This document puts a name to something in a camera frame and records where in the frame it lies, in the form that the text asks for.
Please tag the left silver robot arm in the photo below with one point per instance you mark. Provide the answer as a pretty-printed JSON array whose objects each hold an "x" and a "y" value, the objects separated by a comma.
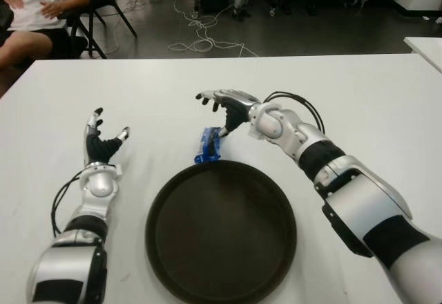
[{"x": 100, "y": 186}]

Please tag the blue Oreo packet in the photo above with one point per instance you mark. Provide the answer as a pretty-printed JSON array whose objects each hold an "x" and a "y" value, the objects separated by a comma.
[{"x": 207, "y": 145}]

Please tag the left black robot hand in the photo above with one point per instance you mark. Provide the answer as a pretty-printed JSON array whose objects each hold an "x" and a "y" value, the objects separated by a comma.
[{"x": 98, "y": 150}]

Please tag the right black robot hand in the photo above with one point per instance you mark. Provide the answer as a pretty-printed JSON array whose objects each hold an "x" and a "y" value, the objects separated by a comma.
[{"x": 236, "y": 110}]

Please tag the white side table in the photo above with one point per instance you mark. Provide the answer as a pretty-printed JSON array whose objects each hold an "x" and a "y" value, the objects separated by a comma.
[{"x": 426, "y": 48}]

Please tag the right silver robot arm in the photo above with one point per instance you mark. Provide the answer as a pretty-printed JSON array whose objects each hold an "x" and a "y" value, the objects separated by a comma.
[{"x": 359, "y": 193}]

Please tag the small white floor object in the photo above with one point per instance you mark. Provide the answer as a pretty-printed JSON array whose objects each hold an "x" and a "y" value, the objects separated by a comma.
[{"x": 272, "y": 12}]

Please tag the round dark brown tray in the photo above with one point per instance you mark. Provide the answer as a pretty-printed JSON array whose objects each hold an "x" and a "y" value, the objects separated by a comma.
[{"x": 221, "y": 235}]

